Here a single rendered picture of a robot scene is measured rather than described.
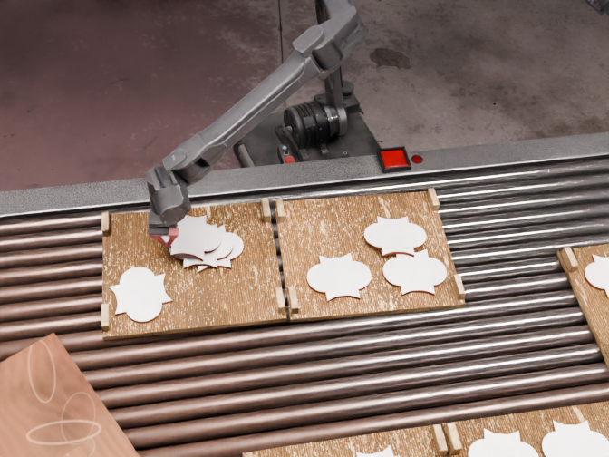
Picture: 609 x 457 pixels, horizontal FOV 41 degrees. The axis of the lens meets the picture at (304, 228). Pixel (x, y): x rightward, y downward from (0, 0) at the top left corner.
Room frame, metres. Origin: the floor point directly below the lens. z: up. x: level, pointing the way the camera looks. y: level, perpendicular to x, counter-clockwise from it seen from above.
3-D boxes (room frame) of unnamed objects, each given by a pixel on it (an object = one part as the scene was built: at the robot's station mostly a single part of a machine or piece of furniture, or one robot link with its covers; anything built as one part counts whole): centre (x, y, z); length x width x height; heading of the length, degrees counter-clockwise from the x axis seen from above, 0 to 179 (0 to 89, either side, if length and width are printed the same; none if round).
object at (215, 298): (1.12, 0.26, 0.93); 0.41 x 0.35 x 0.02; 102
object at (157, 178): (1.16, 0.32, 1.17); 0.07 x 0.06 x 0.07; 25
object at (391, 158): (1.52, -0.23, 0.92); 0.06 x 0.06 x 0.01; 13
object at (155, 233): (1.14, 0.32, 1.04); 0.07 x 0.07 x 0.09; 4
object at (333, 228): (1.20, -0.15, 0.93); 0.41 x 0.35 x 0.02; 101
